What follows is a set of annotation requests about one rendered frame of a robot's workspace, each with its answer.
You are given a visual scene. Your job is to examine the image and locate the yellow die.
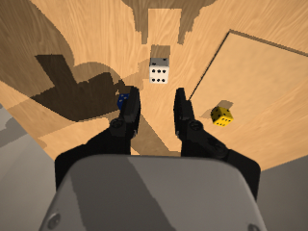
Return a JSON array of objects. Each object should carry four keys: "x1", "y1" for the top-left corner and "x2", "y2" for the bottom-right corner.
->
[{"x1": 211, "y1": 107, "x2": 233, "y2": 127}]

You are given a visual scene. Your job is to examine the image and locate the blue die with white pips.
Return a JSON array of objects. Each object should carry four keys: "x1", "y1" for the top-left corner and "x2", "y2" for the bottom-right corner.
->
[{"x1": 116, "y1": 93, "x2": 129, "y2": 110}]

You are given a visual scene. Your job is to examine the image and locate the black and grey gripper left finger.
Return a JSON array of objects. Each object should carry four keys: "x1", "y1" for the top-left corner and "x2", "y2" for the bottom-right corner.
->
[{"x1": 55, "y1": 87, "x2": 141, "y2": 191}]

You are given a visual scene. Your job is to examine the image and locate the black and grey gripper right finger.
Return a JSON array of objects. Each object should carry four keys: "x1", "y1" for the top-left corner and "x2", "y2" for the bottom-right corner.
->
[{"x1": 173, "y1": 88, "x2": 261, "y2": 202}]

